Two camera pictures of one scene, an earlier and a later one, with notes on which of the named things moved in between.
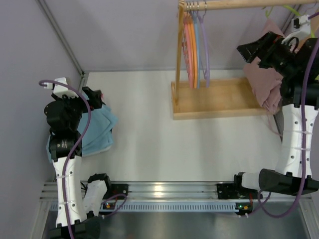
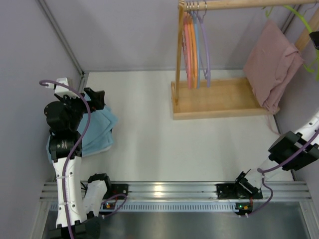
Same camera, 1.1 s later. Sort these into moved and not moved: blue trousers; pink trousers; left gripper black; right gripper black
Moved: right gripper black
Not moved: blue trousers; left gripper black; pink trousers
